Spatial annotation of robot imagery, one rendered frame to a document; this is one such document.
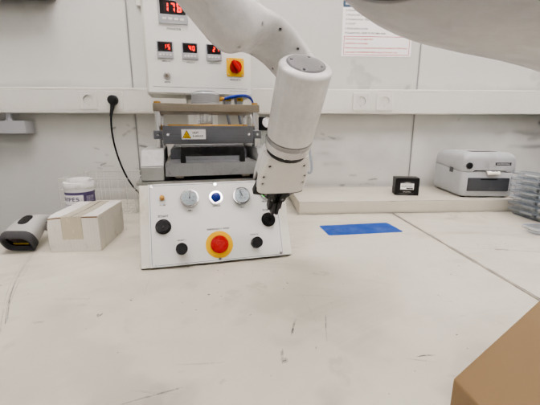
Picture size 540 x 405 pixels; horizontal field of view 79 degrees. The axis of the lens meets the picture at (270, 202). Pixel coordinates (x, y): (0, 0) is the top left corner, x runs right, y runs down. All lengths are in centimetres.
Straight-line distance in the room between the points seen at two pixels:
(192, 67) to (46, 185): 89
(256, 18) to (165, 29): 64
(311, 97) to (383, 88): 106
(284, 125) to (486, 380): 41
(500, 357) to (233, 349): 31
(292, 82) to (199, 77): 63
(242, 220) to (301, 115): 33
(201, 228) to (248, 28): 44
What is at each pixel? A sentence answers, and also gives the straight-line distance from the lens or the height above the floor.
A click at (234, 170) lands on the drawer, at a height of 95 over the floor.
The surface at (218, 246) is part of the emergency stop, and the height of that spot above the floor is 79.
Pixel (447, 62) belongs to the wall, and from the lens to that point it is 170.
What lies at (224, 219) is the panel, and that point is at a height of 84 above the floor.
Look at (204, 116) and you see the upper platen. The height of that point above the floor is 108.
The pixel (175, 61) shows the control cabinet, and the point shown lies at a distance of 112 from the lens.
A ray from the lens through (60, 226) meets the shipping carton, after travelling 94.
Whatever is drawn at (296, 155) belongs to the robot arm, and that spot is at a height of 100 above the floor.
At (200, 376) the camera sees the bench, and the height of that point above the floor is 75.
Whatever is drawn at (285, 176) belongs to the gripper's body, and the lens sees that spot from 63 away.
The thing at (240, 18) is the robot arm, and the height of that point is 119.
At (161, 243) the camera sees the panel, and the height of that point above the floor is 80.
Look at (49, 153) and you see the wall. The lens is 168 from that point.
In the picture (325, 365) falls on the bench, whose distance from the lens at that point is 47.
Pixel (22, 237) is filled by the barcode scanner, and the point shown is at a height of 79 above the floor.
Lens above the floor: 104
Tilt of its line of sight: 13 degrees down
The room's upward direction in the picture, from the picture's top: straight up
